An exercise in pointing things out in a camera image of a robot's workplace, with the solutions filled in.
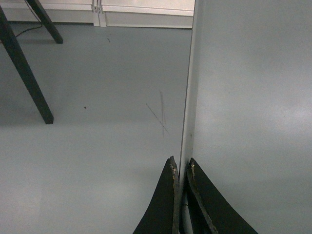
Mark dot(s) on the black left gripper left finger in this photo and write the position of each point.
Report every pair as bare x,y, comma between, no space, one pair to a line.
162,214

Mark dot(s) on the grey rectangular tray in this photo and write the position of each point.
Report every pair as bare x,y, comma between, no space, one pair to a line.
249,121

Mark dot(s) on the black table leg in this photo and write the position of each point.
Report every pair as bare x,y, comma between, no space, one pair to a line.
19,60

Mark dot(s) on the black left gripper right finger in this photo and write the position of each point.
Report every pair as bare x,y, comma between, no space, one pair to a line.
210,213

